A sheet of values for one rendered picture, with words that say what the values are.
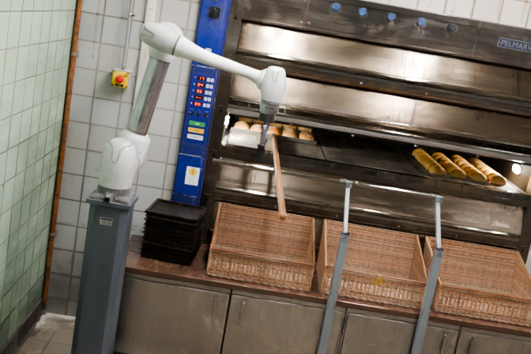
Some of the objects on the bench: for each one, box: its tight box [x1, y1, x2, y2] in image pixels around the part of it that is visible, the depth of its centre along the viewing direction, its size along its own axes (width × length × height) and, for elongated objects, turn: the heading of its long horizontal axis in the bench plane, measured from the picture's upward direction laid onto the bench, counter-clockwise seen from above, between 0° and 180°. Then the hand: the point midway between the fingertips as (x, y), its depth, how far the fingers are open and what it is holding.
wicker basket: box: [423, 236, 531, 327], centre depth 412 cm, size 49×56×28 cm
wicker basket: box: [205, 202, 316, 292], centre depth 407 cm, size 49×56×28 cm
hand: (259, 156), depth 343 cm, fingers open, 13 cm apart
